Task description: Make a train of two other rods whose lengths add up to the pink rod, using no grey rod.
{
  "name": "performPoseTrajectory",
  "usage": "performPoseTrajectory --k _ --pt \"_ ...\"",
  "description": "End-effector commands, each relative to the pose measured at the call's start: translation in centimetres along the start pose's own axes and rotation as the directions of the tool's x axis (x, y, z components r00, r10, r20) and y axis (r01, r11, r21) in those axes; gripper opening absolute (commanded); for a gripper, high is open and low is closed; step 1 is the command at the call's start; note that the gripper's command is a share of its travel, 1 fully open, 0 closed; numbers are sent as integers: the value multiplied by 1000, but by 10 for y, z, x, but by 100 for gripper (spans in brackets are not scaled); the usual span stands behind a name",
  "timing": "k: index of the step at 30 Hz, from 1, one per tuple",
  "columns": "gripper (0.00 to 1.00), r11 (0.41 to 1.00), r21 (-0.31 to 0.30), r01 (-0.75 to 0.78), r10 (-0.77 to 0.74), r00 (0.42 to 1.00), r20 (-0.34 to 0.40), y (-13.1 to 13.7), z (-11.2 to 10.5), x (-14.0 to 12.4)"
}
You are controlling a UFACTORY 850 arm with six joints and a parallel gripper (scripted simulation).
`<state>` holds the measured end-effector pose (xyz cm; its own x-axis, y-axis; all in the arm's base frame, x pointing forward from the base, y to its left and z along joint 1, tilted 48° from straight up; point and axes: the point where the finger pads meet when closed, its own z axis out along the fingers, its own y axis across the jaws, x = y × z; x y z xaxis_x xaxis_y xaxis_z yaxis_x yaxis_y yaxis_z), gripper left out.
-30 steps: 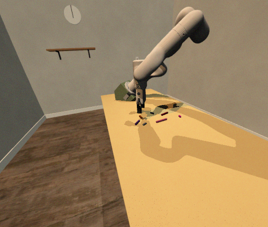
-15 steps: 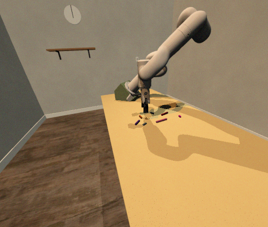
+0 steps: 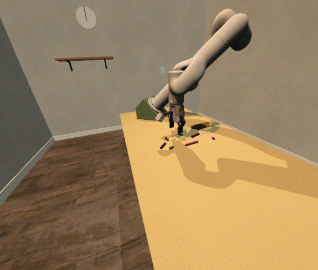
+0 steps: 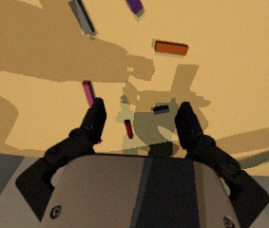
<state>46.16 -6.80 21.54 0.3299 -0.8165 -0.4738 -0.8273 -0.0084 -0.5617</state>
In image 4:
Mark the purple rod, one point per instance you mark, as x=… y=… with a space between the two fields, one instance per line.
x=135 y=5

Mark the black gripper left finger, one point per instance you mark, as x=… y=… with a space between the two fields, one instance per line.
x=35 y=182

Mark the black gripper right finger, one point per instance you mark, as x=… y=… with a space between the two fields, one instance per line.
x=248 y=198

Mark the pink rod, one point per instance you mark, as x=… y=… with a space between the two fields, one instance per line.
x=88 y=91

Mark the orange-brown rectangular block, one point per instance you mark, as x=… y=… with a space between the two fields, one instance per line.
x=172 y=48

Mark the grey rod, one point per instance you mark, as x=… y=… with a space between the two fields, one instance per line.
x=160 y=109
x=79 y=11

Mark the dark red rod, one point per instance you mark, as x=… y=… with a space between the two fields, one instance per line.
x=128 y=129

